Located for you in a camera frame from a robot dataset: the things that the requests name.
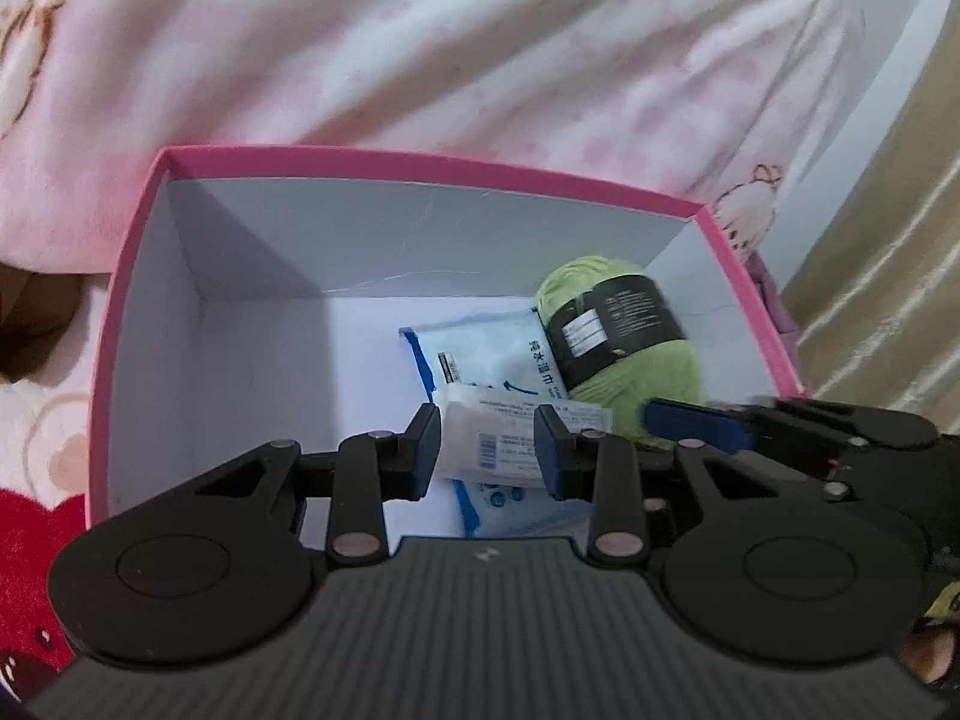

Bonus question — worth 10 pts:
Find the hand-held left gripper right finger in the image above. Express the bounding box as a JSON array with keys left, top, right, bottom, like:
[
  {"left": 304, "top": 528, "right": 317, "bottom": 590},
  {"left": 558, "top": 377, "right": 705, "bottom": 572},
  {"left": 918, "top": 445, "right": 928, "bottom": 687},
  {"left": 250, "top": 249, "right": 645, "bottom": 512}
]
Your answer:
[{"left": 531, "top": 403, "right": 826, "bottom": 563}]

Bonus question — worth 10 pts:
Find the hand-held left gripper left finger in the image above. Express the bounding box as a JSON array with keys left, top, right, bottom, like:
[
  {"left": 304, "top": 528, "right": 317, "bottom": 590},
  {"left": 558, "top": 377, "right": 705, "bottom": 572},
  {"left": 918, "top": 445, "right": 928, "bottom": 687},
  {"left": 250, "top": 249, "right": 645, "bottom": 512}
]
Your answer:
[{"left": 193, "top": 403, "right": 443, "bottom": 563}]

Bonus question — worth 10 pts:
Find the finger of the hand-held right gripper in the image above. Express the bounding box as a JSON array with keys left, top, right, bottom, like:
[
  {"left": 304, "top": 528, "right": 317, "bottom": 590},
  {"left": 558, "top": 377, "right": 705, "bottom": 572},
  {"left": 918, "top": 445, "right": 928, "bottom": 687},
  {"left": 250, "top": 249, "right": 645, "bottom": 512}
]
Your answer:
[{"left": 643, "top": 394, "right": 940, "bottom": 503}]

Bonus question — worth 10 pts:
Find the green yarn ball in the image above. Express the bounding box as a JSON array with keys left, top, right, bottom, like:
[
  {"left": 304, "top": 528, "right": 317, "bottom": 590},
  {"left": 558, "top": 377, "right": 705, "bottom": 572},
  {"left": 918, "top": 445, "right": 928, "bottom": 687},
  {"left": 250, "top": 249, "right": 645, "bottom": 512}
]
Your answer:
[{"left": 532, "top": 256, "right": 706, "bottom": 445}]

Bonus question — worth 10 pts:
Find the white tissue pack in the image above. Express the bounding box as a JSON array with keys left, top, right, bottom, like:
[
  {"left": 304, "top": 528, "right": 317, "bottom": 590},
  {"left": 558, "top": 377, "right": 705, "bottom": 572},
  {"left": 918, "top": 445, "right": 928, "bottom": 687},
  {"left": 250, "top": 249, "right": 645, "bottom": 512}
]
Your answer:
[{"left": 433, "top": 384, "right": 612, "bottom": 492}]

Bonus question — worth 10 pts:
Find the blue wet wipes pack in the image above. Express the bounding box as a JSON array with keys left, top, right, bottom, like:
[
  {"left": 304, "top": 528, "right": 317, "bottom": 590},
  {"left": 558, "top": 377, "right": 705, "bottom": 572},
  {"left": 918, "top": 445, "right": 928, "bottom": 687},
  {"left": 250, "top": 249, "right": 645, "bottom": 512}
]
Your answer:
[{"left": 399, "top": 311, "right": 601, "bottom": 539}]

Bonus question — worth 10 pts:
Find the pink cardboard box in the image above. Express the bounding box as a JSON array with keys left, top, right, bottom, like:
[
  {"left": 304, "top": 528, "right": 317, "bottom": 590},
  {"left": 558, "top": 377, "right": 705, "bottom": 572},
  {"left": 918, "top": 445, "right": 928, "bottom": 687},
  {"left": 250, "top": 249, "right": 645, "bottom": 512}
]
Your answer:
[{"left": 88, "top": 146, "right": 807, "bottom": 541}]

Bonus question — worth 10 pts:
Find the person's right hand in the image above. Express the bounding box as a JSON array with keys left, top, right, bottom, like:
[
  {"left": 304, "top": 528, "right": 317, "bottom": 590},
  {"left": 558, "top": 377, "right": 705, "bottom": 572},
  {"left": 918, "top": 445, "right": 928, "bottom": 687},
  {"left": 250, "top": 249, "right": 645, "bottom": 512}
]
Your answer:
[{"left": 906, "top": 613, "right": 960, "bottom": 685}]

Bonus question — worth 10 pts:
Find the purple cloth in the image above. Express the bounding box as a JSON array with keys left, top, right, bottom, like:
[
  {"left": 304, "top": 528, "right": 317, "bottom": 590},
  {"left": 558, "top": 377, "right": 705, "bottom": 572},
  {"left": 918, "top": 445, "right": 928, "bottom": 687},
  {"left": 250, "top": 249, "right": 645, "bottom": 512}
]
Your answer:
[{"left": 742, "top": 249, "right": 800, "bottom": 338}]

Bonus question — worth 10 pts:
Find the beige curtain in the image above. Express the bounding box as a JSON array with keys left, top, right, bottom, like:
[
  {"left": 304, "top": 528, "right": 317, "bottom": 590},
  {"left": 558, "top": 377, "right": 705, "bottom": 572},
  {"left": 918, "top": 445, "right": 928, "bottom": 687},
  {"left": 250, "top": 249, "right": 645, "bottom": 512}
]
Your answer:
[{"left": 780, "top": 37, "right": 960, "bottom": 436}]

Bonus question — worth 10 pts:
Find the red bear printed blanket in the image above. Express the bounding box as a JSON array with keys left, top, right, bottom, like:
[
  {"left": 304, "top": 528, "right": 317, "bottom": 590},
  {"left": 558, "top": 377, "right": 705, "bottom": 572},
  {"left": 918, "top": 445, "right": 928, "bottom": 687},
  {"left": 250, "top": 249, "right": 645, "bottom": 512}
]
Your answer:
[{"left": 0, "top": 270, "right": 121, "bottom": 698}]

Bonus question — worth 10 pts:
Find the pink printed quilt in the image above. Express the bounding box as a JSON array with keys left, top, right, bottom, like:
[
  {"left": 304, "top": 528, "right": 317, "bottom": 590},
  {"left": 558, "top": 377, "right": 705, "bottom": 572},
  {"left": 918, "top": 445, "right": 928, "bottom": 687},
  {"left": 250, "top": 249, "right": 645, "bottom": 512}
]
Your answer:
[{"left": 0, "top": 0, "right": 878, "bottom": 278}]

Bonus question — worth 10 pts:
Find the brown pillow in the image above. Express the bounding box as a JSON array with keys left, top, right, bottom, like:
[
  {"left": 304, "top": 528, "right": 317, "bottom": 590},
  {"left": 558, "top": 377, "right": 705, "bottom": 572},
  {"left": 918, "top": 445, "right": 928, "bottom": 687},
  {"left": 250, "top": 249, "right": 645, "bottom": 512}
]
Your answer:
[{"left": 0, "top": 262, "right": 85, "bottom": 385}]

